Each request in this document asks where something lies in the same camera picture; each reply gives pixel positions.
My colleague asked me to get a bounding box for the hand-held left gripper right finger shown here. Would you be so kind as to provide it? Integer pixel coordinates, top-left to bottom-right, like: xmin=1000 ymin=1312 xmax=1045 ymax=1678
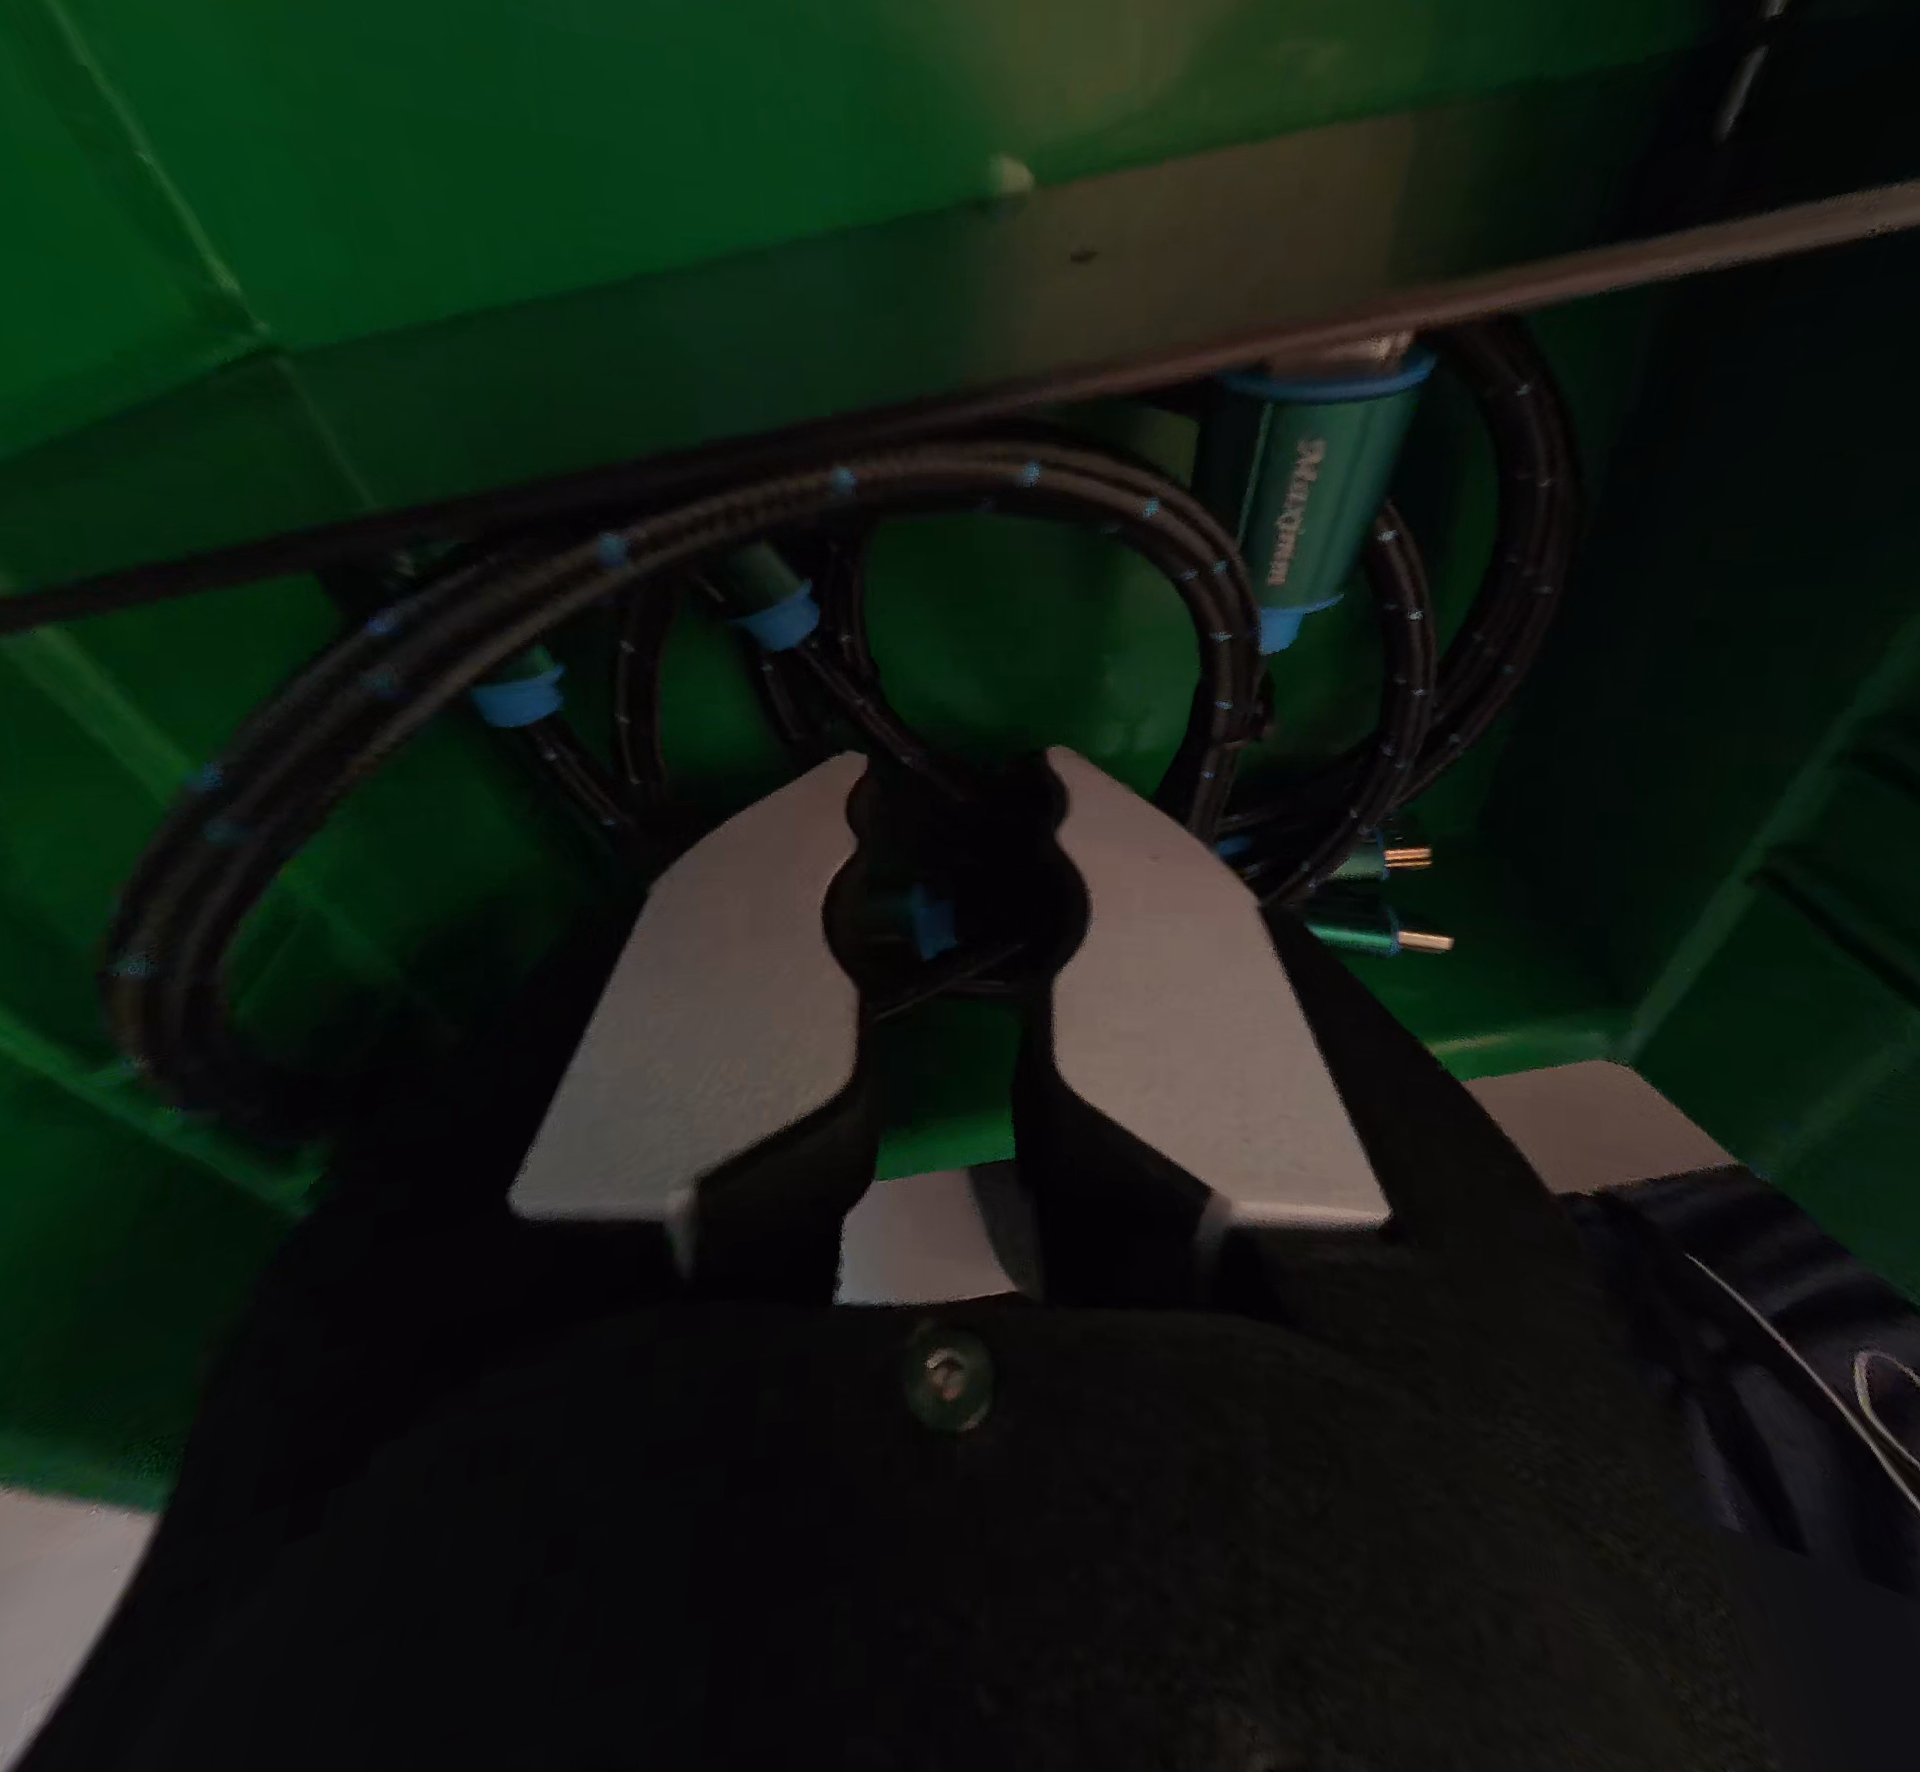
xmin=1013 ymin=742 xmax=1393 ymax=1233

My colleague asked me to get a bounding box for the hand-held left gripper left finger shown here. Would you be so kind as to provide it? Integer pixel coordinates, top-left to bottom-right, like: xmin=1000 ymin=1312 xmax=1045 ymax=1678
xmin=510 ymin=753 xmax=890 ymax=1229

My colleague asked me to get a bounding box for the green plastic bin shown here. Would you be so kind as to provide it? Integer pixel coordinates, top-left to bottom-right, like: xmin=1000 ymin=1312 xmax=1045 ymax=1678
xmin=0 ymin=0 xmax=1920 ymax=1510

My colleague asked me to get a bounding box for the black flat panel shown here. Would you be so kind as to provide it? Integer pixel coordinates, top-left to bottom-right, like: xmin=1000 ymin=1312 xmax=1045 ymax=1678
xmin=0 ymin=178 xmax=1920 ymax=639

